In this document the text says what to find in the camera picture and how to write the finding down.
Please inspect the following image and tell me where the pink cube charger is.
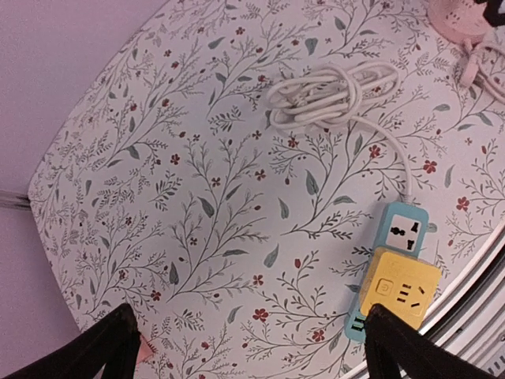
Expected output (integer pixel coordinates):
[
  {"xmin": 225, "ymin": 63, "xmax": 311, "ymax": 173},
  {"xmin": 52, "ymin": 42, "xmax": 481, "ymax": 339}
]
[{"xmin": 137, "ymin": 335, "xmax": 155, "ymax": 364}]

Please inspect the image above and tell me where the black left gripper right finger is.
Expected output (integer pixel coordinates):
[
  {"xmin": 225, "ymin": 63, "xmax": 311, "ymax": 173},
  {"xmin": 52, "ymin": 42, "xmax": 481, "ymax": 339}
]
[{"xmin": 365, "ymin": 304, "xmax": 492, "ymax": 379}]

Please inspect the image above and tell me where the left aluminium frame post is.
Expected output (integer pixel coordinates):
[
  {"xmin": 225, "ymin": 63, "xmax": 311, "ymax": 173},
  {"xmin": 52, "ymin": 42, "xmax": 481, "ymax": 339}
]
[{"xmin": 0, "ymin": 190, "xmax": 31, "ymax": 210}]

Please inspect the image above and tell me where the teal power strip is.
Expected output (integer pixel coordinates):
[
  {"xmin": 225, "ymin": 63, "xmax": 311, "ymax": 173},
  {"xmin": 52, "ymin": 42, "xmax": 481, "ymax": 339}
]
[{"xmin": 344, "ymin": 201, "xmax": 428, "ymax": 343}]

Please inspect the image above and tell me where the floral patterned table mat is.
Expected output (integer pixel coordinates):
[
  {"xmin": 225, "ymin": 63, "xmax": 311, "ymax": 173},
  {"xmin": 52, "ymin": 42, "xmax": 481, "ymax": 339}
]
[{"xmin": 28, "ymin": 1, "xmax": 504, "ymax": 378}]

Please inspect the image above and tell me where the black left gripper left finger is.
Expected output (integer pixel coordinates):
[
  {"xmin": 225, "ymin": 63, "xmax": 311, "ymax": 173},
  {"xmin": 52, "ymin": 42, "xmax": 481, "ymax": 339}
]
[{"xmin": 8, "ymin": 303, "xmax": 140, "ymax": 379}]

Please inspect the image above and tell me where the white power strip cable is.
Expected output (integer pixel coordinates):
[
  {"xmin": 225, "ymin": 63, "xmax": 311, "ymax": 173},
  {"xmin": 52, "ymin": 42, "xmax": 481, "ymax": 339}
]
[{"xmin": 266, "ymin": 62, "xmax": 415, "ymax": 205}]

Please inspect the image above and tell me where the yellow cube socket adapter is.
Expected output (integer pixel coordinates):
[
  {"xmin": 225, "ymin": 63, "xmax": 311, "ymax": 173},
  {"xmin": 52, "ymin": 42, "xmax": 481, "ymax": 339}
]
[{"xmin": 359, "ymin": 247, "xmax": 441, "ymax": 330}]

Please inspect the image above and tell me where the aluminium front rail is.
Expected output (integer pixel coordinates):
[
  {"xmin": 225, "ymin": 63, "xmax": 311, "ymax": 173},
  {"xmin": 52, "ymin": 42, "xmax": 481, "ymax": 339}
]
[{"xmin": 346, "ymin": 220, "xmax": 505, "ymax": 379}]

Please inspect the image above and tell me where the round pink socket hub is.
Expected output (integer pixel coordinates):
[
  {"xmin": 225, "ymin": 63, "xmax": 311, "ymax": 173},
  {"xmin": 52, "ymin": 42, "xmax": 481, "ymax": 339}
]
[{"xmin": 427, "ymin": 0, "xmax": 492, "ymax": 43}]

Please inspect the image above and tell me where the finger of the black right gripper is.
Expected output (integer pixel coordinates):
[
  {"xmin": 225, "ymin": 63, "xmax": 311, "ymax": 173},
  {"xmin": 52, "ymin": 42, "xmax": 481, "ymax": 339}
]
[{"xmin": 475, "ymin": 0, "xmax": 505, "ymax": 28}]

